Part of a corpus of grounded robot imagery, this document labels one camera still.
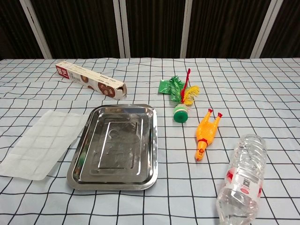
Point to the long baking paper box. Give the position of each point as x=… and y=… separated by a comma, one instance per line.
x=89, y=78

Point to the yellow rubber chicken toy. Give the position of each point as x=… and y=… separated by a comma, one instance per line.
x=206, y=131

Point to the green feather shuttlecock toy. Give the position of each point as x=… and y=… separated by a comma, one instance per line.
x=181, y=110

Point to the stainless steel tray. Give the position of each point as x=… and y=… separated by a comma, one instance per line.
x=117, y=150

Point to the clear plastic water bottle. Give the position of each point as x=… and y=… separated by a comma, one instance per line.
x=243, y=178

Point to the checkered white tablecloth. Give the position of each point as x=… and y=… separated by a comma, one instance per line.
x=211, y=206

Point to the white parchment paper sheet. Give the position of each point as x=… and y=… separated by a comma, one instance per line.
x=39, y=145

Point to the small green foil packet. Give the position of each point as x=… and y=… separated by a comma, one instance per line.
x=164, y=87

